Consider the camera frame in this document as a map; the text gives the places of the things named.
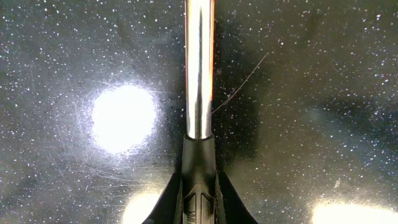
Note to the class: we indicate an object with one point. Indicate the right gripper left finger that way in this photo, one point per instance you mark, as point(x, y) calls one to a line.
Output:
point(169, 205)

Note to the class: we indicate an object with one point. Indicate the hammer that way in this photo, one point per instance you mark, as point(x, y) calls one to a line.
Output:
point(199, 77)

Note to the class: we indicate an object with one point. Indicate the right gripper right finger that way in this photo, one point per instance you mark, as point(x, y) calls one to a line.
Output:
point(228, 205)

